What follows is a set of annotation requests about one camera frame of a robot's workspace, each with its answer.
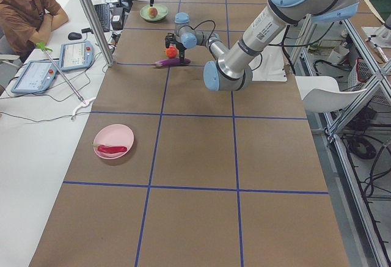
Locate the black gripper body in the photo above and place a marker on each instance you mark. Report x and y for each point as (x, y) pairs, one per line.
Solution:
(181, 49)

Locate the purple eggplant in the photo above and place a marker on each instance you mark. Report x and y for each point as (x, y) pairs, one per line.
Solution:
(172, 62)

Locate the yellow pink peach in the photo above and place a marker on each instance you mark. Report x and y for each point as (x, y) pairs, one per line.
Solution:
(152, 12)

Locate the red chili pepper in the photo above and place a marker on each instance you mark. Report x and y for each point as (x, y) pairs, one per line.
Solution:
(110, 149)

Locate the red pomegranate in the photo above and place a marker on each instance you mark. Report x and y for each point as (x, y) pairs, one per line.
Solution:
(171, 52)

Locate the green plate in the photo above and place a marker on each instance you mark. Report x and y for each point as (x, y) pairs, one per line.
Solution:
(162, 12)

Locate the black keyboard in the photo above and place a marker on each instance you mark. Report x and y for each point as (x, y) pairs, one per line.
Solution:
(103, 14)

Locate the black computer mouse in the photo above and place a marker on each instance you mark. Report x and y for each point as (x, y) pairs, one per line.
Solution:
(74, 36)

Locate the far blue teach pendant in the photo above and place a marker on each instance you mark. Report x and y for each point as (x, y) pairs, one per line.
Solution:
(76, 55)

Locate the blue teach pendant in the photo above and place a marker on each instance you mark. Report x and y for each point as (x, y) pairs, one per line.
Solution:
(76, 55)
(35, 78)

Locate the pink plate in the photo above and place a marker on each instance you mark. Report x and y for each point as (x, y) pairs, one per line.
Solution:
(114, 135)

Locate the man in brown shirt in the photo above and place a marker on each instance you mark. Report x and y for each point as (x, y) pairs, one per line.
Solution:
(28, 22)

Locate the near blue teach pendant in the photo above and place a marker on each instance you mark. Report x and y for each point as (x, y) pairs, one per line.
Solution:
(35, 78)

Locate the white chair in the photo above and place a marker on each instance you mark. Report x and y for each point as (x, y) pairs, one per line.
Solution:
(322, 94)

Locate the aluminium frame post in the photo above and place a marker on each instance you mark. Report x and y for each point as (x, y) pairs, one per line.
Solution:
(95, 25)

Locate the metal rod green handle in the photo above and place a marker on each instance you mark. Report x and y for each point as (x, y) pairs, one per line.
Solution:
(41, 46)

